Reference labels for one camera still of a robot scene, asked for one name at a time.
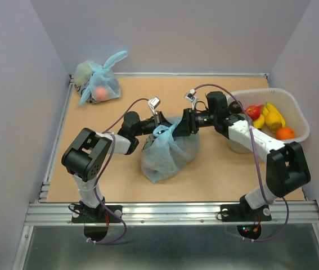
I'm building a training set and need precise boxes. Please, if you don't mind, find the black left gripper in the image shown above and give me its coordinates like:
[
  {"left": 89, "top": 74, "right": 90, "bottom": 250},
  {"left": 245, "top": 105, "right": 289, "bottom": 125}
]
[{"left": 133, "top": 111, "right": 174, "bottom": 139}]

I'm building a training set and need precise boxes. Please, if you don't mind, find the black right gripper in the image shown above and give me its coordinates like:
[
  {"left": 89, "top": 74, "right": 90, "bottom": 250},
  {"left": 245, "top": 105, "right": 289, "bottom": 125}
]
[{"left": 170, "top": 107, "right": 217, "bottom": 136}]

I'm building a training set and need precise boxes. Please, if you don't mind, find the light blue printed plastic bag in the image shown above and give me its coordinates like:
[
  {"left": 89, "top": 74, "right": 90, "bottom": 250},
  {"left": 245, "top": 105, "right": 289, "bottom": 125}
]
[{"left": 141, "top": 116, "right": 200, "bottom": 183}]

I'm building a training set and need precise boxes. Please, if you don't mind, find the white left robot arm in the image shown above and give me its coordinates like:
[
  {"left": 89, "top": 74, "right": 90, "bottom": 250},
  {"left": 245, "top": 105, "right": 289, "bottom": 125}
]
[{"left": 61, "top": 111, "right": 172, "bottom": 222}]

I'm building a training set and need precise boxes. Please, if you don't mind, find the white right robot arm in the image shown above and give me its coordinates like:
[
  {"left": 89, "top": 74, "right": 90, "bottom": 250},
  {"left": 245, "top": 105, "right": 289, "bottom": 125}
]
[{"left": 172, "top": 91, "right": 311, "bottom": 219}]

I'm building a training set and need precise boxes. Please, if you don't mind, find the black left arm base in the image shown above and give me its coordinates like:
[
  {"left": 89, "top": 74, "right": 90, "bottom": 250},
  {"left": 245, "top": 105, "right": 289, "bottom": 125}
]
[{"left": 68, "top": 201, "right": 123, "bottom": 245}]

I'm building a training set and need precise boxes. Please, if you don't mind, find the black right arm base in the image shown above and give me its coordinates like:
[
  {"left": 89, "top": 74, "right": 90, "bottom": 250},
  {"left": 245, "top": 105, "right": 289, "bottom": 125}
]
[{"left": 216, "top": 196, "right": 272, "bottom": 241}]

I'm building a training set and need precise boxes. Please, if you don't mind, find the tied blue bag of fruit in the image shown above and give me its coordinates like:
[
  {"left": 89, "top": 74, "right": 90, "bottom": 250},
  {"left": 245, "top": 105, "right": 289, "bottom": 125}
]
[{"left": 73, "top": 51, "right": 128, "bottom": 107}]

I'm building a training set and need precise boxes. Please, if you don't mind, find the dark brown avocado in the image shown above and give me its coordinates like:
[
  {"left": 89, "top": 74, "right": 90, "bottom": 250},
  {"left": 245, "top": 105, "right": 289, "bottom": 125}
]
[{"left": 228, "top": 101, "right": 243, "bottom": 114}]

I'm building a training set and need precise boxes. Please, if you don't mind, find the red strawberry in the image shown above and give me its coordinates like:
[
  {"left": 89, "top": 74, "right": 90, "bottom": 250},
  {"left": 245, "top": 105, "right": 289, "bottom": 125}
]
[{"left": 245, "top": 104, "right": 264, "bottom": 120}]

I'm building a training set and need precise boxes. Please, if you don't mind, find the yellow banana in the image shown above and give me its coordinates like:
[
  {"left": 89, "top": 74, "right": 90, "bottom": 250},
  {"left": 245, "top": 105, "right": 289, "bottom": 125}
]
[{"left": 253, "top": 103, "right": 286, "bottom": 133}]

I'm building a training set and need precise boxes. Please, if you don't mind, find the orange fruit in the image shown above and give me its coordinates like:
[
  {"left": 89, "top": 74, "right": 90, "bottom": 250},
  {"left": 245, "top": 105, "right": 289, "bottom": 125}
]
[{"left": 275, "top": 127, "right": 296, "bottom": 140}]

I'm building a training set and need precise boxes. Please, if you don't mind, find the white plastic basket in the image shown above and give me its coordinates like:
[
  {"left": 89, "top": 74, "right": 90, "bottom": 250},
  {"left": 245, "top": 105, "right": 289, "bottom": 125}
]
[{"left": 233, "top": 88, "right": 310, "bottom": 142}]

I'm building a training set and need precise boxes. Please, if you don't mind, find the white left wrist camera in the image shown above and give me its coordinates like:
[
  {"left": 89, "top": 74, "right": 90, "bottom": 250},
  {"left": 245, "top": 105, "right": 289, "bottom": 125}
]
[{"left": 147, "top": 97, "right": 161, "bottom": 115}]

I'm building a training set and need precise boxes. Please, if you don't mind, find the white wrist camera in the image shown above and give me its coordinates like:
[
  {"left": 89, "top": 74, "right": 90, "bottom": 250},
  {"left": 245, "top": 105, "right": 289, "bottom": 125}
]
[
  {"left": 147, "top": 97, "right": 161, "bottom": 115},
  {"left": 185, "top": 89, "right": 199, "bottom": 110}
]

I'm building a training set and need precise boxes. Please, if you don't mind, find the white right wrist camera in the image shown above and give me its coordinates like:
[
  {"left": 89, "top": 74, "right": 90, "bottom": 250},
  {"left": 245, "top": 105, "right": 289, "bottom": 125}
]
[{"left": 185, "top": 89, "right": 199, "bottom": 110}]

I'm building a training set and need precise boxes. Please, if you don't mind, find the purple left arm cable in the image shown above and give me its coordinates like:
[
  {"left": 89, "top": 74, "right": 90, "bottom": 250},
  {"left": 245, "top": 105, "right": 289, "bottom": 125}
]
[{"left": 86, "top": 97, "right": 151, "bottom": 245}]

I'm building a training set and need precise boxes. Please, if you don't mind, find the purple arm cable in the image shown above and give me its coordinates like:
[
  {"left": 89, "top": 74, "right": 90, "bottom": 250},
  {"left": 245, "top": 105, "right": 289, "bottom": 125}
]
[
  {"left": 192, "top": 83, "right": 290, "bottom": 243},
  {"left": 86, "top": 97, "right": 151, "bottom": 245}
]

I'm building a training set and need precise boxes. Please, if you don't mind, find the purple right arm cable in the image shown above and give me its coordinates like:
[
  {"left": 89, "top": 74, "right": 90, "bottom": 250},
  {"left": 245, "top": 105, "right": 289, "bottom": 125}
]
[{"left": 192, "top": 83, "right": 290, "bottom": 243}]

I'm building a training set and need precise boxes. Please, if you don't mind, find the aluminium front rail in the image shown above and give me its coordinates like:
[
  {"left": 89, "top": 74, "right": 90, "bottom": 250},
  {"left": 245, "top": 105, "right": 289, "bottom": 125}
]
[{"left": 24, "top": 201, "right": 319, "bottom": 227}]

